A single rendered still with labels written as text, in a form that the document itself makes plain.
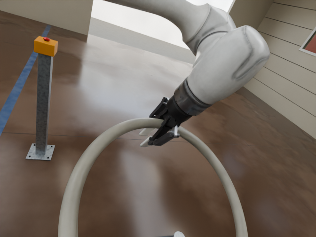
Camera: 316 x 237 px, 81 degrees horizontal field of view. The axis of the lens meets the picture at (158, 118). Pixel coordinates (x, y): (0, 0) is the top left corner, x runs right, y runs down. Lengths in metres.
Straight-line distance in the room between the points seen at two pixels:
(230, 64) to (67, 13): 6.14
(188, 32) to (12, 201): 1.70
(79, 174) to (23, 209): 1.43
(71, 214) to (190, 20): 0.47
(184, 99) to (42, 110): 1.47
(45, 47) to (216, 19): 1.22
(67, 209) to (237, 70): 0.39
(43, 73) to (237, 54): 1.42
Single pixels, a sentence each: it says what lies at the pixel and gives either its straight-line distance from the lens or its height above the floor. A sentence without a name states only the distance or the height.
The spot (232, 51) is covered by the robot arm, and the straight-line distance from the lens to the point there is 0.38.
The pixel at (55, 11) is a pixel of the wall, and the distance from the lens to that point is 6.42.
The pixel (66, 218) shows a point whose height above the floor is 1.22.
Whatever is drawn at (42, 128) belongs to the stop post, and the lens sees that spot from 1.90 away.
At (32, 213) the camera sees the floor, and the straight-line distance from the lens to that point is 1.79.
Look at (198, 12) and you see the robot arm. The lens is 0.50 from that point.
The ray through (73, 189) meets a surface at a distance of 0.39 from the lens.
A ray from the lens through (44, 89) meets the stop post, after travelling 1.68.
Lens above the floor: 1.56
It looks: 30 degrees down
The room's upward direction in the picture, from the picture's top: 24 degrees clockwise
